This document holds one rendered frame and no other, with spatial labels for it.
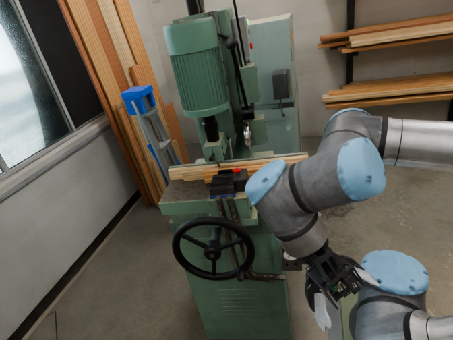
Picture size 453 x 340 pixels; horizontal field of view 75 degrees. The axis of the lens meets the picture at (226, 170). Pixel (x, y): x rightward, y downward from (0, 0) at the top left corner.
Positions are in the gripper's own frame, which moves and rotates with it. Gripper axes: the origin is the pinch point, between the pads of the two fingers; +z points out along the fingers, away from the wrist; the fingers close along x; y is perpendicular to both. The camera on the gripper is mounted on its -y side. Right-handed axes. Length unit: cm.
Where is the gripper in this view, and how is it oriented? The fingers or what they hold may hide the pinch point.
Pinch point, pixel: (349, 306)
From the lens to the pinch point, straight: 74.9
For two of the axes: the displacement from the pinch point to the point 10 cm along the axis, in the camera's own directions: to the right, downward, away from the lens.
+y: 2.2, 1.4, -9.7
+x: 8.0, -6.0, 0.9
